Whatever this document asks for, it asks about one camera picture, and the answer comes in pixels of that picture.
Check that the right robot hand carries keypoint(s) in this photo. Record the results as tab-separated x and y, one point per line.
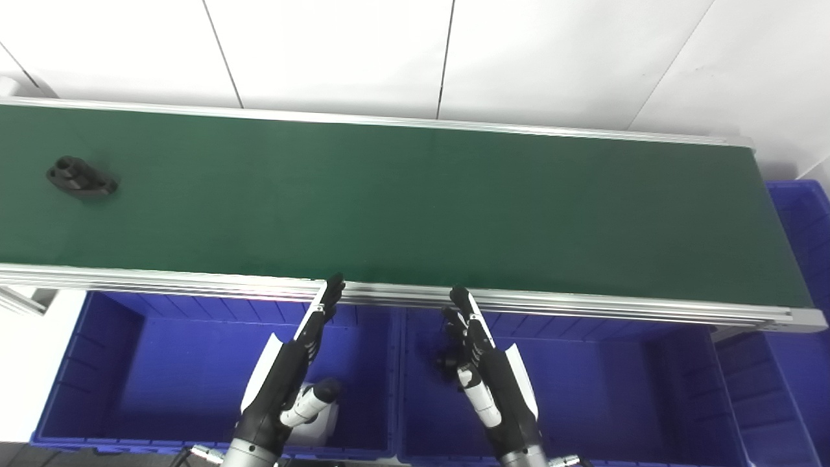
499	389

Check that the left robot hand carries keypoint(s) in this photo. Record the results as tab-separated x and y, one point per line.
279	383

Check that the black flanged machine part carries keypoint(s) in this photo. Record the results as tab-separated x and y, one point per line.
79	176

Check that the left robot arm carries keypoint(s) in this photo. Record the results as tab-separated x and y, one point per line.
249	454

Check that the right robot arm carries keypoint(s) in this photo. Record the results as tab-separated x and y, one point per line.
525	457

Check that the blue plastic bin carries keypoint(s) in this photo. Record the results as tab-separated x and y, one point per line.
616	402
804	363
162	376

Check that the green conveyor belt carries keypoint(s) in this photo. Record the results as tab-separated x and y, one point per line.
415	201
194	279

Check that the aluminium conveyor leg bracket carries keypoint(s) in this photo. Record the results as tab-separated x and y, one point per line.
19	299

